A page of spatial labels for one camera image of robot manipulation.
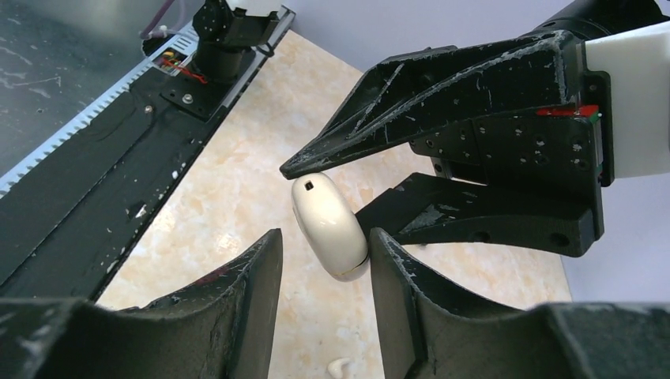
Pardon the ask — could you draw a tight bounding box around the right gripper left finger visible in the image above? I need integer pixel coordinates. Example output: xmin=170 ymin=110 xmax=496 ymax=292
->
xmin=1 ymin=229 xmax=283 ymax=378

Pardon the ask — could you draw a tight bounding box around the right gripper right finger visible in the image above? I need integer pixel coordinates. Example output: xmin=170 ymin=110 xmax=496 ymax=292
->
xmin=369 ymin=228 xmax=669 ymax=378

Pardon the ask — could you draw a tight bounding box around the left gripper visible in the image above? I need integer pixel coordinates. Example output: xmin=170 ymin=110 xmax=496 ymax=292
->
xmin=280 ymin=30 xmax=613 ymax=257

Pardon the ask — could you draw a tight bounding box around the white earbud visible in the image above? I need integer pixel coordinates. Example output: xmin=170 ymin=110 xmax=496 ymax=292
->
xmin=326 ymin=357 xmax=352 ymax=379

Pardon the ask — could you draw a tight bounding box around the white earbud charging case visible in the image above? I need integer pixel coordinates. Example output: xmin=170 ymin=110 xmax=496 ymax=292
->
xmin=291 ymin=173 xmax=368 ymax=282

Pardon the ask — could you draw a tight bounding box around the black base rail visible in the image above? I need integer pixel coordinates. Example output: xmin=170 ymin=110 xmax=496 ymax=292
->
xmin=1 ymin=7 xmax=295 ymax=300

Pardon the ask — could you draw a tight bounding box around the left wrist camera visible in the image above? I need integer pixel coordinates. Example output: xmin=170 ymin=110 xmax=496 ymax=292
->
xmin=585 ymin=21 xmax=669 ymax=178

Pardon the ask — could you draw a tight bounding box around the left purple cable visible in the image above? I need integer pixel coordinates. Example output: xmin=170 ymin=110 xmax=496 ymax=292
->
xmin=138 ymin=0 xmax=190 ymax=40

